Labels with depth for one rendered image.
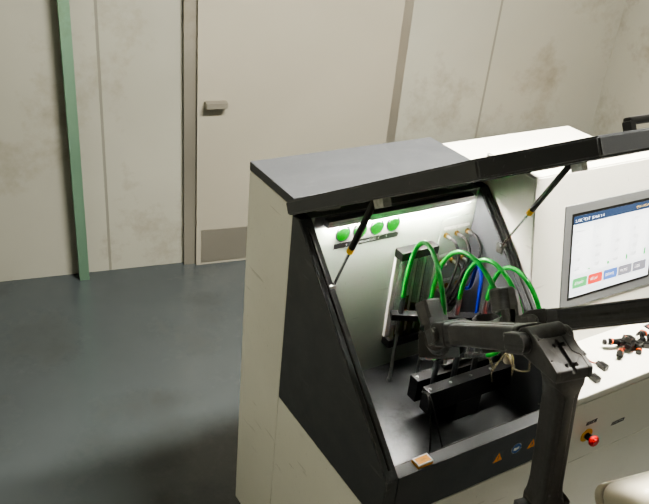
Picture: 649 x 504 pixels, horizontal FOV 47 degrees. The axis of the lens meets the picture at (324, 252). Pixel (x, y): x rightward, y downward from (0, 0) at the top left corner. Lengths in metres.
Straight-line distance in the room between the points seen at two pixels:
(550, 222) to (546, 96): 3.00
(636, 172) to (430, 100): 2.39
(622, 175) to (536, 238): 0.41
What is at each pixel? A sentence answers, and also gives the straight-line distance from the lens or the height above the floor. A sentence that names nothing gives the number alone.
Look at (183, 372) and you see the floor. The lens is 3.82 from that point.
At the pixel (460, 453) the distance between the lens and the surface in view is 2.14.
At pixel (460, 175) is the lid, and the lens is 1.45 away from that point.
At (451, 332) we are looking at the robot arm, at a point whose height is 1.44.
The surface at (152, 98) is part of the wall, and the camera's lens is 4.26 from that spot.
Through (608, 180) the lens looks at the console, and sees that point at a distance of 2.57.
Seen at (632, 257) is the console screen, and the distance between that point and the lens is 2.76.
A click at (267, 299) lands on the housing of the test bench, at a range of 2.36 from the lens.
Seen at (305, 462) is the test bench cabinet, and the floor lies 0.68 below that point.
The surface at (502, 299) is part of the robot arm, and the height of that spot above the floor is 1.41.
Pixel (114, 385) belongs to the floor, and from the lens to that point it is 3.77.
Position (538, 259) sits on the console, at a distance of 2.41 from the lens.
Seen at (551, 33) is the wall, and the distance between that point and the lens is 5.21.
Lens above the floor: 2.38
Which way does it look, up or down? 29 degrees down
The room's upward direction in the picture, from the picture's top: 6 degrees clockwise
